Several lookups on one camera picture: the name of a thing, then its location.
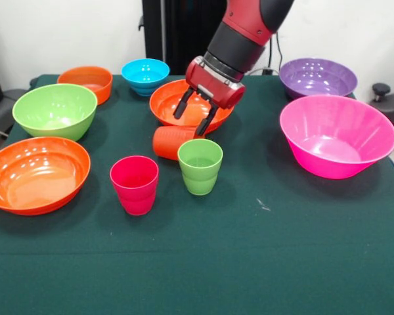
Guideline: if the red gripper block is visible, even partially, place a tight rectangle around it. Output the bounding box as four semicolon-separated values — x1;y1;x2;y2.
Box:
173;56;246;137

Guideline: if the wide orange bowl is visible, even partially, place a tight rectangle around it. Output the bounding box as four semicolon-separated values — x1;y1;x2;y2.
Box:
149;79;236;135
0;136;91;217

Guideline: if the orange cup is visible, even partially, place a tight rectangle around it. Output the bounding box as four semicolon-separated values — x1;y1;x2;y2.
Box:
152;125;198;161

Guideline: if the green cup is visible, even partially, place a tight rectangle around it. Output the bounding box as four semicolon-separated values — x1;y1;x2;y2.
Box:
177;138;224;196

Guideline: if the small blue bowl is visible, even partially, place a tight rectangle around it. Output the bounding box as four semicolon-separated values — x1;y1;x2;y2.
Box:
121;58;170;97

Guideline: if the crimson red cup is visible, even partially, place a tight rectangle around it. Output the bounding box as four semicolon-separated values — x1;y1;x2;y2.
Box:
110;155;160;217

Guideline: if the purple bowl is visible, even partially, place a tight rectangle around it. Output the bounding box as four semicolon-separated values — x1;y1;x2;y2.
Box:
278;58;359;100

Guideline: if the large pink bowl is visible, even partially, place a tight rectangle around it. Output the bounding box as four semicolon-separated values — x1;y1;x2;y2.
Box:
279;94;394;180

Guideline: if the small deep orange bowl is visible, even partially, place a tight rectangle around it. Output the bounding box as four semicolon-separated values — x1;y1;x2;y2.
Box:
56;66;114;106

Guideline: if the green bowl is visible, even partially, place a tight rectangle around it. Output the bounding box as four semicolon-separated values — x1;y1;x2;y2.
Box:
12;83;99;142

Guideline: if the dark green tablecloth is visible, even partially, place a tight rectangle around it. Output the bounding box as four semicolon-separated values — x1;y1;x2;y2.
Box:
0;73;394;315

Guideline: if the black round knob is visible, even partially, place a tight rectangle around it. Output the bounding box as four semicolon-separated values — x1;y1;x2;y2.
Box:
372;83;391;102

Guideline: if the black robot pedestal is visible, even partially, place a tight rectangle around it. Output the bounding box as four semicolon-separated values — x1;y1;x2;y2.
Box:
138;0;230;76

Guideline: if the black hanging cable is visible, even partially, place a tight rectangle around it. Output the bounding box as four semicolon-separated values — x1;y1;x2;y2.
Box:
267;31;285;72

